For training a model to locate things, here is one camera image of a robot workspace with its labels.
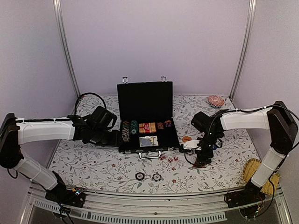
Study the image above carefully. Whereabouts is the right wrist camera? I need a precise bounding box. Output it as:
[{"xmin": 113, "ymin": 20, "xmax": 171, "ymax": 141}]
[{"xmin": 179, "ymin": 140, "xmax": 200, "ymax": 153}]

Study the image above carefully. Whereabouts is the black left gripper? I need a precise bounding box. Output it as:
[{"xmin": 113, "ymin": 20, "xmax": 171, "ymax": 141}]
[{"xmin": 92, "ymin": 127, "xmax": 124, "ymax": 147}]

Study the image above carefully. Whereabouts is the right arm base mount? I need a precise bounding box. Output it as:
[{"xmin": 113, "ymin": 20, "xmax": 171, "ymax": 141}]
[{"xmin": 224, "ymin": 189, "xmax": 266, "ymax": 219}]

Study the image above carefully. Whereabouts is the blue-backed playing card deck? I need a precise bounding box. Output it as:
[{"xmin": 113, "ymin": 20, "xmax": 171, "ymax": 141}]
[{"xmin": 139, "ymin": 136, "xmax": 158, "ymax": 147}]

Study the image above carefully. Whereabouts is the black red triangular button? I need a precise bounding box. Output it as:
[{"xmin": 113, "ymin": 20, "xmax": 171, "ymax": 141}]
[{"xmin": 192, "ymin": 164, "xmax": 206, "ymax": 168}]

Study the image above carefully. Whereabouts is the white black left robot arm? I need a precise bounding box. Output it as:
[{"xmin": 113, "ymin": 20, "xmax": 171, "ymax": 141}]
[{"xmin": 0, "ymin": 93, "xmax": 121, "ymax": 203}]

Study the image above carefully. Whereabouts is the aluminium frame post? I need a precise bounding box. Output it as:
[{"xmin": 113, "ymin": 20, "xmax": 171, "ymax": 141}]
[
  {"xmin": 229, "ymin": 0, "xmax": 256, "ymax": 101},
  {"xmin": 53, "ymin": 0, "xmax": 81, "ymax": 97}
]

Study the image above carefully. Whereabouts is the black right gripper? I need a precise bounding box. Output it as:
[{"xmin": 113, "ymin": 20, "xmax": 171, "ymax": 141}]
[{"xmin": 196, "ymin": 131, "xmax": 221, "ymax": 167}]

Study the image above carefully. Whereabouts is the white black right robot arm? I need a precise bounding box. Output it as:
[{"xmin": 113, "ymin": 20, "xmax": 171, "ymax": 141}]
[{"xmin": 191, "ymin": 101, "xmax": 299, "ymax": 203}]

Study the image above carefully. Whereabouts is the multicolour poker chip stack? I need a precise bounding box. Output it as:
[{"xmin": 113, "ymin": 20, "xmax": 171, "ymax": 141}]
[{"xmin": 121, "ymin": 121, "xmax": 130, "ymax": 142}]

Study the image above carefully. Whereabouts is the orange round blind button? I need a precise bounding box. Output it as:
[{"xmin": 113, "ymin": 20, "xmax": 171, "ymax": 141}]
[{"xmin": 182, "ymin": 136, "xmax": 192, "ymax": 143}]

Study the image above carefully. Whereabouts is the green poker chip stack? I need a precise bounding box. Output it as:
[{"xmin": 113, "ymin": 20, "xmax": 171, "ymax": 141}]
[{"xmin": 130, "ymin": 120, "xmax": 138, "ymax": 135}]

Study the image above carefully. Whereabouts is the purple chip stack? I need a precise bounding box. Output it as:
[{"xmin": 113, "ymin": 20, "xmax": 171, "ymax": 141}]
[{"xmin": 164, "ymin": 120, "xmax": 172, "ymax": 127}]

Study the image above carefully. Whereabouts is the front aluminium rail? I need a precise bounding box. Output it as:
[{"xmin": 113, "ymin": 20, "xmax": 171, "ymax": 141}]
[{"xmin": 20, "ymin": 184, "xmax": 293, "ymax": 224}]

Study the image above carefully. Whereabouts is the red black chip stack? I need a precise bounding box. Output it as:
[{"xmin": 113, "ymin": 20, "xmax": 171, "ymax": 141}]
[{"xmin": 157, "ymin": 122, "xmax": 164, "ymax": 129}]

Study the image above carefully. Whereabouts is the left aluminium frame post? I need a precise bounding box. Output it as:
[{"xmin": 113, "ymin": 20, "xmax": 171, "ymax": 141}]
[{"xmin": 53, "ymin": 0, "xmax": 81, "ymax": 97}]

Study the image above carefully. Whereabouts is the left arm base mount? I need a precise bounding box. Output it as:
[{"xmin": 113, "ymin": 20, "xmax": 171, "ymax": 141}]
[{"xmin": 45, "ymin": 188, "xmax": 86, "ymax": 208}]

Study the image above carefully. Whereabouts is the floral patterned table mat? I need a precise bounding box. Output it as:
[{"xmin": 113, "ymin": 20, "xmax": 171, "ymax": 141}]
[{"xmin": 48, "ymin": 94, "xmax": 259, "ymax": 194}]

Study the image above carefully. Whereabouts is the right aluminium frame post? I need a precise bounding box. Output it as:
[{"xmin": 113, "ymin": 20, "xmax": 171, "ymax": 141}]
[{"xmin": 229, "ymin": 0, "xmax": 256, "ymax": 101}]

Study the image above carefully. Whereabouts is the black poker set case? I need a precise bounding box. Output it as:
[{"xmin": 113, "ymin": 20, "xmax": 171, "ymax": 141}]
[{"xmin": 117, "ymin": 77, "xmax": 180, "ymax": 158}]

